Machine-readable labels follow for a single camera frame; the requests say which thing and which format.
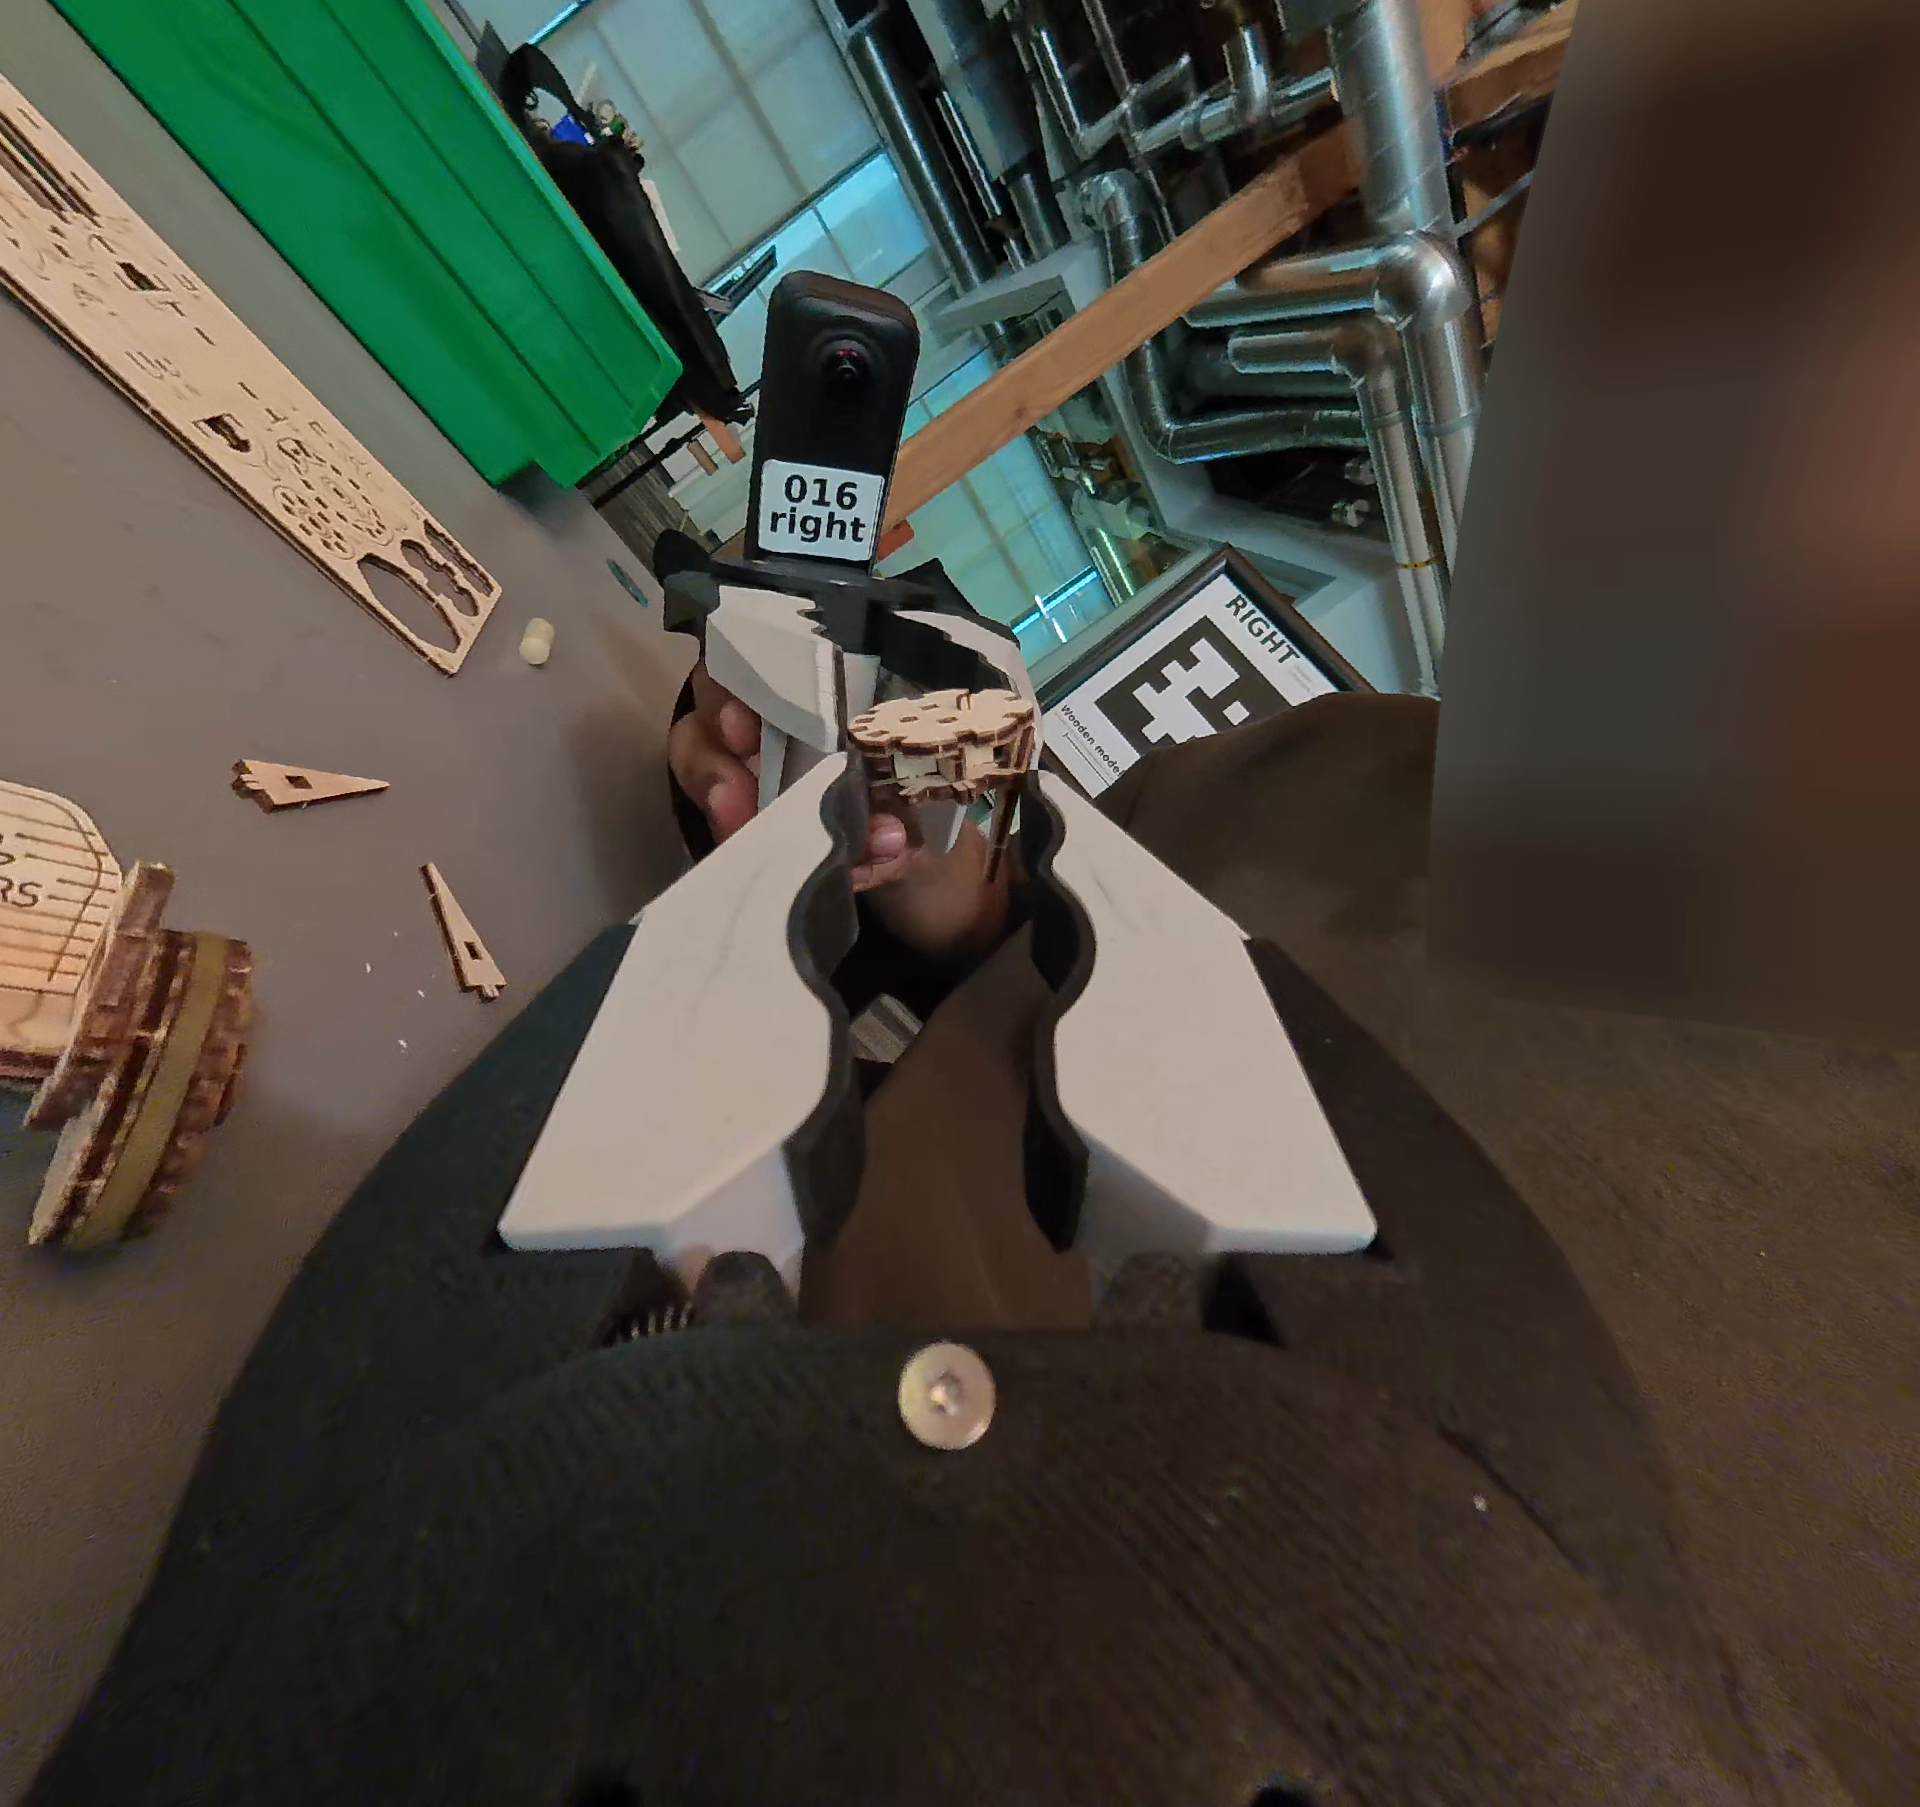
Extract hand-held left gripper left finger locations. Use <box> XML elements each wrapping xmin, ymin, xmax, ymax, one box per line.
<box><xmin>496</xmin><ymin>754</ymin><xmax>864</xmax><ymax>1290</ymax></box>

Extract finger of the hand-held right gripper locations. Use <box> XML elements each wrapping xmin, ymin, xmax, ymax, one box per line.
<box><xmin>701</xmin><ymin>589</ymin><xmax>845</xmax><ymax>807</ymax></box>
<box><xmin>874</xmin><ymin>607</ymin><xmax>1039</xmax><ymax>709</ymax></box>

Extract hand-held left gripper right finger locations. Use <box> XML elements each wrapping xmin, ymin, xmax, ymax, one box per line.
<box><xmin>1015</xmin><ymin>769</ymin><xmax>1379</xmax><ymax>1266</ymax></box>

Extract small wooden gear assembly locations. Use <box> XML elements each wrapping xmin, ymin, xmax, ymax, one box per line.
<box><xmin>844</xmin><ymin>687</ymin><xmax>1039</xmax><ymax>879</ymax></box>

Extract grey desk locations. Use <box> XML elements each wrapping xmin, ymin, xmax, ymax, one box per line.
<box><xmin>0</xmin><ymin>0</ymin><xmax>722</xmax><ymax>1807</ymax></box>

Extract person's right hand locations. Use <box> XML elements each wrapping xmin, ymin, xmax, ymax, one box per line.
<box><xmin>667</xmin><ymin>670</ymin><xmax>1024</xmax><ymax>959</ymax></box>

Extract framed marker sign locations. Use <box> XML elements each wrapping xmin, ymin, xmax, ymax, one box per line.
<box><xmin>1034</xmin><ymin>544</ymin><xmax>1374</xmax><ymax>801</ymax></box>

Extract wooden arrow-shaped piece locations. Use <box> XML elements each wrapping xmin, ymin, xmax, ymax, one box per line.
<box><xmin>231</xmin><ymin>758</ymin><xmax>391</xmax><ymax>812</ymax></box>
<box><xmin>421</xmin><ymin>861</ymin><xmax>506</xmax><ymax>1001</ymax></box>

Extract black bag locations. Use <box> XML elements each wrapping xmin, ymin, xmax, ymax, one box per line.
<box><xmin>496</xmin><ymin>37</ymin><xmax>744</xmax><ymax>428</ymax></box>

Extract wooden ceiling beam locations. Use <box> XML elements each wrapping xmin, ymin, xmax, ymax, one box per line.
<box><xmin>876</xmin><ymin>0</ymin><xmax>1590</xmax><ymax>534</ymax></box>

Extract green plastic bin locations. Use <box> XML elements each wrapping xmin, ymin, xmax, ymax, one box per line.
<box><xmin>0</xmin><ymin>0</ymin><xmax>683</xmax><ymax>489</ymax></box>

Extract silver ventilation ducts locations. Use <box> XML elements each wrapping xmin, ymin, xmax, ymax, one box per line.
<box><xmin>838</xmin><ymin>0</ymin><xmax>1590</xmax><ymax>624</ymax></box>

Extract long laser-cut plywood sheet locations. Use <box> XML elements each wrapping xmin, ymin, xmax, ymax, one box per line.
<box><xmin>0</xmin><ymin>75</ymin><xmax>504</xmax><ymax>676</ymax></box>

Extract wooden model cart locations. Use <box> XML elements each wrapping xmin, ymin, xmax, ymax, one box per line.
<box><xmin>0</xmin><ymin>779</ymin><xmax>256</xmax><ymax>1252</ymax></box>

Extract glass window wall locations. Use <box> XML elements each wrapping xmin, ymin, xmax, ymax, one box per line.
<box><xmin>404</xmin><ymin>0</ymin><xmax>962</xmax><ymax>325</ymax></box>

